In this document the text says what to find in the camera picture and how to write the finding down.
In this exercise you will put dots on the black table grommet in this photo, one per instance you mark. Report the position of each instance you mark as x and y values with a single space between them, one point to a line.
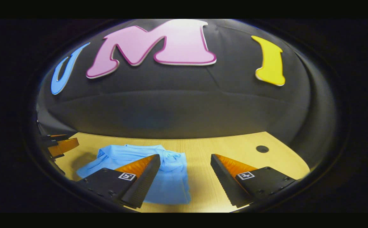
262 148

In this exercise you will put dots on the black backdrop cloth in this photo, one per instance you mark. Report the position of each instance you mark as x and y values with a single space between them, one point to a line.
187 104

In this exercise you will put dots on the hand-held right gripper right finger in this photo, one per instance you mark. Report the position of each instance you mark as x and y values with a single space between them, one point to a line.
225 182

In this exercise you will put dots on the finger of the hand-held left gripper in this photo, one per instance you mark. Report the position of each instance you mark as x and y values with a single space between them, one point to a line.
65 145
54 138

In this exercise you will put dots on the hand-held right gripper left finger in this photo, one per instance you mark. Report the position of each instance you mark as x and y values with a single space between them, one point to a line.
144 183

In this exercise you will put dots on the light blue T-shirt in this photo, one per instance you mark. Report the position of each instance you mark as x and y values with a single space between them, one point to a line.
171 177

